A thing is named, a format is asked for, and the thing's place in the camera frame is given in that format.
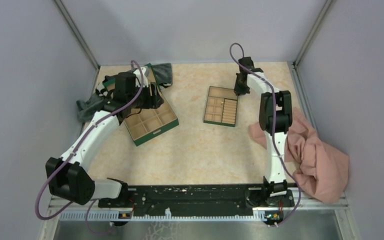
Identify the left aluminium frame post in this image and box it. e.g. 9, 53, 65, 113
52, 0, 100, 71

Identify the green compartment jewelry tray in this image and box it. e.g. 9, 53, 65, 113
203, 86, 238, 127

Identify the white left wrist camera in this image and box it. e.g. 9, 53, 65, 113
133, 66, 150, 88

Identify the right aluminium frame post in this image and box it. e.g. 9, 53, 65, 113
293, 0, 336, 68

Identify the green jewelry box with lid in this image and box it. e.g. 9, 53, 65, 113
103, 63, 180, 147

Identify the grey-green zebra plush towel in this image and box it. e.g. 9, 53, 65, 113
76, 63, 173, 123

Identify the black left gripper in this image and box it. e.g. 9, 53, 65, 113
128, 81, 165, 109

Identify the pink cloth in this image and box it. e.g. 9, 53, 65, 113
247, 107, 350, 204

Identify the aluminium frame post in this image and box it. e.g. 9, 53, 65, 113
52, 0, 100, 71
293, 0, 336, 68

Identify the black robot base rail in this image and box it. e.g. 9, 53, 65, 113
98, 183, 295, 220

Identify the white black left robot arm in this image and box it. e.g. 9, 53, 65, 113
45, 69, 164, 207

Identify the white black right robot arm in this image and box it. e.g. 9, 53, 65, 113
234, 56, 292, 206

